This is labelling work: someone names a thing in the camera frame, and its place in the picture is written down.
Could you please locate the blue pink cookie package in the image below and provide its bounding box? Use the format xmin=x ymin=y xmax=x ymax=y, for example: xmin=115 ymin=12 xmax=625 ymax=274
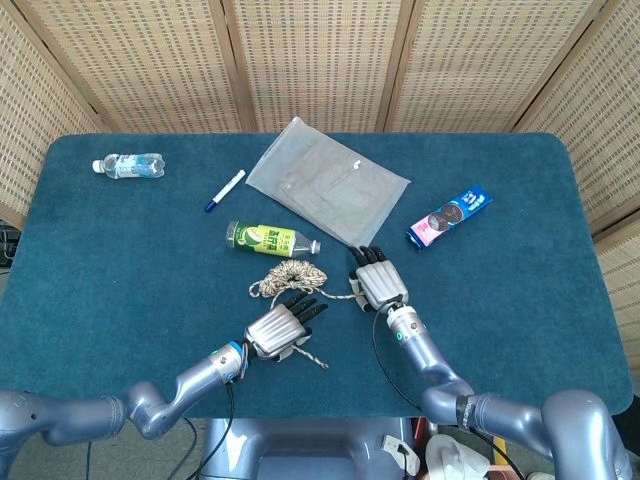
xmin=405 ymin=183 xmax=494 ymax=253

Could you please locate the translucent plastic zip bag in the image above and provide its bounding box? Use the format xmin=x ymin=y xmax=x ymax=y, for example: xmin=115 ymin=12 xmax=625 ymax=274
xmin=245 ymin=116 xmax=412 ymax=250

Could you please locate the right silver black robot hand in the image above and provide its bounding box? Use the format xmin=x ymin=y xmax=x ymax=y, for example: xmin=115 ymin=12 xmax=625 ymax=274
xmin=348 ymin=244 xmax=410 ymax=315

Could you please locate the beige speckled braided rope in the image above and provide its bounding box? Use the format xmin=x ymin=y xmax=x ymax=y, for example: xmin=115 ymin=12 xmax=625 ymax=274
xmin=248 ymin=259 xmax=371 ymax=370

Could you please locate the white marker pen blue cap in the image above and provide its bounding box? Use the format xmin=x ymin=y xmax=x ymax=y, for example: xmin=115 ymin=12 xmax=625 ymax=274
xmin=203 ymin=169 xmax=247 ymax=214

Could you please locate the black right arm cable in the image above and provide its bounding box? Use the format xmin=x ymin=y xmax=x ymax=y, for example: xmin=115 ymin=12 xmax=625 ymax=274
xmin=372 ymin=309 xmax=521 ymax=480

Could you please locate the blue-grey robot torso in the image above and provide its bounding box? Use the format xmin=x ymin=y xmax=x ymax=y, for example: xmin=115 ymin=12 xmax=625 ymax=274
xmin=199 ymin=417 xmax=416 ymax=480

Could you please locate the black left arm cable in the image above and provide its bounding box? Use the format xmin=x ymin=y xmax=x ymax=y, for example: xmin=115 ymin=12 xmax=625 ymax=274
xmin=189 ymin=382 xmax=236 ymax=480

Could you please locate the empty bottle green yellow label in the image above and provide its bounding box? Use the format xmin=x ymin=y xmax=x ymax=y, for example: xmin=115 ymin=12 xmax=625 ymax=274
xmin=224 ymin=220 xmax=322 ymax=259

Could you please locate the white crumpled plastic bag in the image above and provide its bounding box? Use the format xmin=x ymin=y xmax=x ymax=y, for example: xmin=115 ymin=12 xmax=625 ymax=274
xmin=424 ymin=433 xmax=491 ymax=480

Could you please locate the woven bamboo screen panel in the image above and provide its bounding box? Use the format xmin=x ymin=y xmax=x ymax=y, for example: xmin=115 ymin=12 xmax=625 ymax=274
xmin=219 ymin=0 xmax=416 ymax=134
xmin=0 ymin=0 xmax=106 ymax=231
xmin=12 ymin=0 xmax=259 ymax=135
xmin=384 ymin=0 xmax=621 ymax=134
xmin=509 ymin=0 xmax=640 ymax=236
xmin=592 ymin=224 xmax=640 ymax=376

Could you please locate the black device beside table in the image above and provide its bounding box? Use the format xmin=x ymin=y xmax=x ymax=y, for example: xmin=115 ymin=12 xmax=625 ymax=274
xmin=0 ymin=219 xmax=21 ymax=269

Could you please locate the blue felt table cover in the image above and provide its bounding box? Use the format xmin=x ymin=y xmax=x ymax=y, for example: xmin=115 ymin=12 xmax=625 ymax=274
xmin=0 ymin=131 xmax=634 ymax=420

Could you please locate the clear water bottle blue label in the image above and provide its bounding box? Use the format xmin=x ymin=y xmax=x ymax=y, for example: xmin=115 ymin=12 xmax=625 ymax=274
xmin=91 ymin=152 xmax=167 ymax=181

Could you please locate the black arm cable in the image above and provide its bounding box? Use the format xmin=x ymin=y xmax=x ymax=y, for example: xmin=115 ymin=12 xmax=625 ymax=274
xmin=372 ymin=309 xmax=521 ymax=480
xmin=189 ymin=382 xmax=236 ymax=480

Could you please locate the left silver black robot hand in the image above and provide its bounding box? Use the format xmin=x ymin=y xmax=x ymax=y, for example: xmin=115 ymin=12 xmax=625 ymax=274
xmin=243 ymin=293 xmax=330 ymax=362

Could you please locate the blue floor cable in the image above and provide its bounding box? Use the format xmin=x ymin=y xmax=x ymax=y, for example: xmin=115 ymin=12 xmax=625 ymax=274
xmin=84 ymin=442 xmax=101 ymax=480

